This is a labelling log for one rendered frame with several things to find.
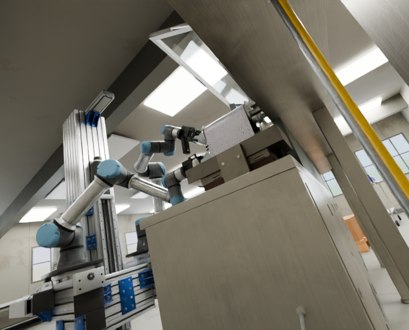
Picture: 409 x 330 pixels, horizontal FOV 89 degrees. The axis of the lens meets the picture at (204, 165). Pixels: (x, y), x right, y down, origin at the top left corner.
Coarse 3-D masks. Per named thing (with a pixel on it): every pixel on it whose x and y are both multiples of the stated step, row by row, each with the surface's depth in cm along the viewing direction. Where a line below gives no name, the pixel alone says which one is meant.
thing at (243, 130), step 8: (248, 120) 96; (232, 128) 100; (240, 128) 98; (248, 128) 96; (216, 136) 104; (224, 136) 102; (232, 136) 100; (240, 136) 97; (248, 136) 95; (208, 144) 106; (216, 144) 104; (224, 144) 101; (232, 144) 99; (216, 152) 103
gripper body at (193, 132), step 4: (184, 128) 125; (188, 128) 121; (192, 128) 125; (180, 132) 125; (184, 132) 125; (188, 132) 121; (192, 132) 121; (196, 132) 123; (200, 132) 125; (180, 136) 126; (188, 136) 122; (192, 136) 120; (188, 140) 120
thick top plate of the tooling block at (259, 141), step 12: (264, 132) 71; (276, 132) 69; (252, 144) 72; (264, 144) 70; (276, 144) 70; (288, 144) 75; (192, 168) 85; (204, 168) 82; (216, 168) 79; (192, 180) 84
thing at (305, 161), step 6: (276, 120) 91; (282, 126) 89; (288, 132) 96; (288, 138) 87; (294, 138) 116; (294, 144) 95; (294, 150) 85; (300, 150) 115; (294, 156) 85; (300, 156) 92; (306, 156) 141; (300, 162) 83; (306, 162) 111; (312, 162) 190; (306, 168) 91; (312, 168) 139; (312, 174) 109; (318, 174) 186; (318, 180) 137; (324, 186) 198
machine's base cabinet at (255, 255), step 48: (240, 192) 66; (288, 192) 58; (192, 240) 73; (240, 240) 64; (288, 240) 56; (336, 240) 61; (192, 288) 70; (240, 288) 61; (288, 288) 55; (336, 288) 49
